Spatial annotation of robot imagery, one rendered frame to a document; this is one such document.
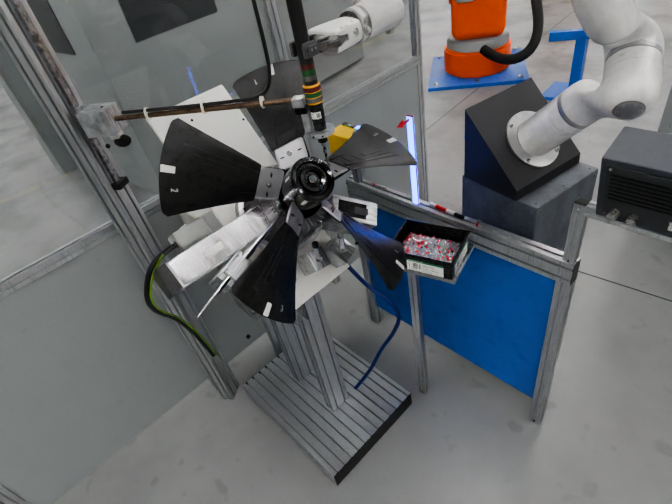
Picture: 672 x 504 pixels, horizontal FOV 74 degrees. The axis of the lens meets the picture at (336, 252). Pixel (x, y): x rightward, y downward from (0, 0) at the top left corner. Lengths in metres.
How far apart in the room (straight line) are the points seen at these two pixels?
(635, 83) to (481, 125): 0.44
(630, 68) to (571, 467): 1.37
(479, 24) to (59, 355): 4.30
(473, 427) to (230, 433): 1.05
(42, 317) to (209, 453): 0.89
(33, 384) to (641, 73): 2.05
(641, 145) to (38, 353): 1.89
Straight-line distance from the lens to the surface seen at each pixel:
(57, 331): 1.87
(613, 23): 1.18
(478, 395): 2.09
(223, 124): 1.43
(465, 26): 4.89
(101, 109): 1.41
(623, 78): 1.26
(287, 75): 1.28
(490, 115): 1.53
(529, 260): 1.45
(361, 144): 1.33
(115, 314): 1.91
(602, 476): 2.02
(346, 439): 1.94
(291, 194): 1.12
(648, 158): 1.13
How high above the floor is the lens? 1.77
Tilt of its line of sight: 39 degrees down
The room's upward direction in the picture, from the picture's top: 13 degrees counter-clockwise
